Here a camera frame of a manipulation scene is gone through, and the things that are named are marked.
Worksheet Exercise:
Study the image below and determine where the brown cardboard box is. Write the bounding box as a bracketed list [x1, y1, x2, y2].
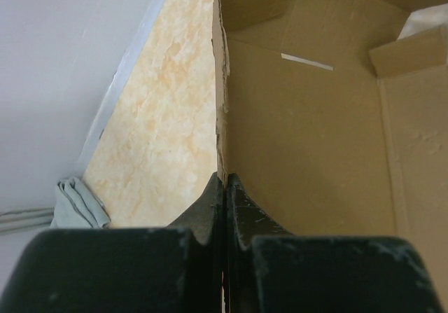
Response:
[211, 0, 448, 239]

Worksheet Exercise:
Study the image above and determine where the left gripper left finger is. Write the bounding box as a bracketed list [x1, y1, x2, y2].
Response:
[12, 174, 223, 312]

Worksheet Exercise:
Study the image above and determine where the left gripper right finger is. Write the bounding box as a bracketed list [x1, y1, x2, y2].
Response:
[224, 174, 438, 312]

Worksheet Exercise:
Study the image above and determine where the grey folded cloth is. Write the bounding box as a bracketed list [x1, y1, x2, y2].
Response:
[50, 176, 111, 229]

